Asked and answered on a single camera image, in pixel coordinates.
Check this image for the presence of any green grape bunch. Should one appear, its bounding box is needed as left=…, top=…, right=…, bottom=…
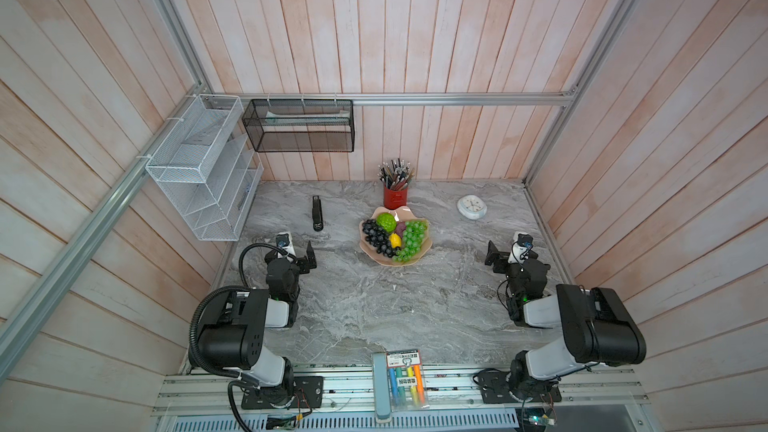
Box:
left=393, top=220, right=428, bottom=263

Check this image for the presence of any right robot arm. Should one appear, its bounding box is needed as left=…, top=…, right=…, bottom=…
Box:
left=484, top=233, right=647, bottom=402

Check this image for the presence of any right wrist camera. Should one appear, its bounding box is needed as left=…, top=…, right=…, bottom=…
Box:
left=508, top=232, right=533, bottom=264

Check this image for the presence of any dark purple grape bunch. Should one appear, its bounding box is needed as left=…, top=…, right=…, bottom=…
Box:
left=362, top=219, right=399, bottom=258

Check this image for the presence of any light blue flat case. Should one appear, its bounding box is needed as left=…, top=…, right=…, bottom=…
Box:
left=372, top=352, right=392, bottom=424

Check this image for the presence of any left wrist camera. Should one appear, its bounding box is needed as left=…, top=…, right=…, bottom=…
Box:
left=275, top=232, right=295, bottom=261

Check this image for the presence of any black stapler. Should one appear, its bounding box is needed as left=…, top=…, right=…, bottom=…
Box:
left=311, top=195, right=324, bottom=232

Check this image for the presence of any aluminium front rail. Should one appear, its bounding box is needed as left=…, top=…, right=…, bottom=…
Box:
left=150, top=365, right=650, bottom=417

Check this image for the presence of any bundle of pencils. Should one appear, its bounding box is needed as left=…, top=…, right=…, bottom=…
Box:
left=379, top=158, right=415, bottom=191

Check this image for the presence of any white round clock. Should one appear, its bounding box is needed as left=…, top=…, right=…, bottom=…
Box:
left=457, top=194, right=488, bottom=220

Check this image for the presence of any white wire mesh shelf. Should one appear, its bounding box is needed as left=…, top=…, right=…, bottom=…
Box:
left=146, top=94, right=263, bottom=242

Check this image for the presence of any green bumpy fake fruit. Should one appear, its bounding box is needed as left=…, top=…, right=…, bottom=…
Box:
left=376, top=212, right=398, bottom=234

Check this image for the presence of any red pencil cup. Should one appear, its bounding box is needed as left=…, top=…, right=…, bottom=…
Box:
left=383, top=187, right=408, bottom=210

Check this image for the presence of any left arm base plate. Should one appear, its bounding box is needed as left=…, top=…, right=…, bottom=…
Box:
left=241, top=375, right=324, bottom=411

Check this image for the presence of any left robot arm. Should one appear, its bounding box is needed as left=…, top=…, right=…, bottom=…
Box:
left=188, top=242, right=317, bottom=415

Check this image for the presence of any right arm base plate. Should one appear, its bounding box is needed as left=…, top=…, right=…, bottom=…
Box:
left=472, top=368, right=562, bottom=404

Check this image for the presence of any pink scalloped fruit bowl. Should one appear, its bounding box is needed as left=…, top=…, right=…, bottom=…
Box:
left=359, top=207, right=432, bottom=267

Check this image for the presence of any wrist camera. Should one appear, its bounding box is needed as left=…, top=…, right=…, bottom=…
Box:
left=508, top=232, right=533, bottom=264
left=275, top=232, right=295, bottom=261

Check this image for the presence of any yellow fake pear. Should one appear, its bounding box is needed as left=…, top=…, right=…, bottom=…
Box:
left=389, top=233, right=402, bottom=248

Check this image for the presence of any purple fake fruit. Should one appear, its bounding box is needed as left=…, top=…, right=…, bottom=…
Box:
left=395, top=222, right=407, bottom=236

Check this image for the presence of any highlighter marker pack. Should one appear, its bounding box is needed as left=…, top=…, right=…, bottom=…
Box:
left=386, top=349, right=429, bottom=410

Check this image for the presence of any black mesh wall basket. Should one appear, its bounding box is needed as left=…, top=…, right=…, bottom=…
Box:
left=242, top=98, right=356, bottom=153

